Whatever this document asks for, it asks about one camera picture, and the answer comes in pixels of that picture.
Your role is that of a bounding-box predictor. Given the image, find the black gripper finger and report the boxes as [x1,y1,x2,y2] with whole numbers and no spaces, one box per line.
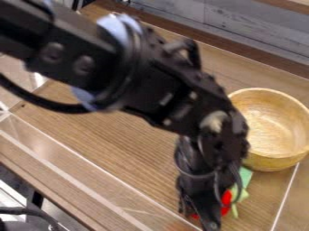
[200,142,243,231]
[173,135,219,217]

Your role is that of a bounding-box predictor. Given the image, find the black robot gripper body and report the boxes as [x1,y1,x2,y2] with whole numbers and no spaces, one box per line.
[122,28,249,168]

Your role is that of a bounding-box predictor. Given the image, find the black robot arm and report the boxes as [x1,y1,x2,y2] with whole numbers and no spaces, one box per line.
[0,0,251,231]

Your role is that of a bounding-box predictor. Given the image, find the green foam block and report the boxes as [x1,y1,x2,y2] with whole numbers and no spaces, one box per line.
[240,167,253,188]

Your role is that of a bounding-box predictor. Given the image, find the wooden bowl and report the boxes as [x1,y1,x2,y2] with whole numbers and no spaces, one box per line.
[229,88,309,171]

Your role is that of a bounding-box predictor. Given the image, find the black cable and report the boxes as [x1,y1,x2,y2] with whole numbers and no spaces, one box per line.
[0,73,93,115]

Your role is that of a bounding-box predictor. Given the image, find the clear acrylic front wall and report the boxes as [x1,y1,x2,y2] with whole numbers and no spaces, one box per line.
[0,104,202,231]

